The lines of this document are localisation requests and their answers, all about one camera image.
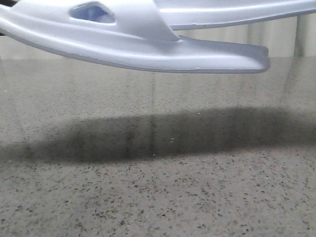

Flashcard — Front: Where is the light blue slipper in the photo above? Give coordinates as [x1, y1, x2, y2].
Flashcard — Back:
[154, 0, 316, 30]
[0, 0, 270, 73]

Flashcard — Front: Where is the pale green curtain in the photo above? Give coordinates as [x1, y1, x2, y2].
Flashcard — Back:
[0, 1, 316, 73]

